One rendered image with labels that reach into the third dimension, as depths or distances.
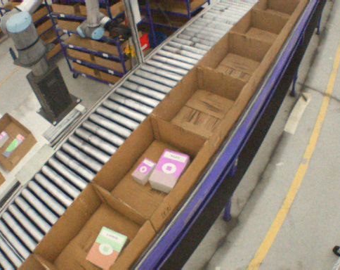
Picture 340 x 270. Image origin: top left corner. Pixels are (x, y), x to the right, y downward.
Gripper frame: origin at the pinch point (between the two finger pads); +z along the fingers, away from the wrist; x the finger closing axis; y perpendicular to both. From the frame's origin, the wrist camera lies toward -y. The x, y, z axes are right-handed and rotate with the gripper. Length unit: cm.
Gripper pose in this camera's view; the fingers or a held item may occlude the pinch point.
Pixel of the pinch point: (128, 37)
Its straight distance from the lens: 206.6
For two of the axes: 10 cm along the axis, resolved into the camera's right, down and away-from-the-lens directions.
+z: 7.7, 6.4, 0.0
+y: -3.9, 4.7, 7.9
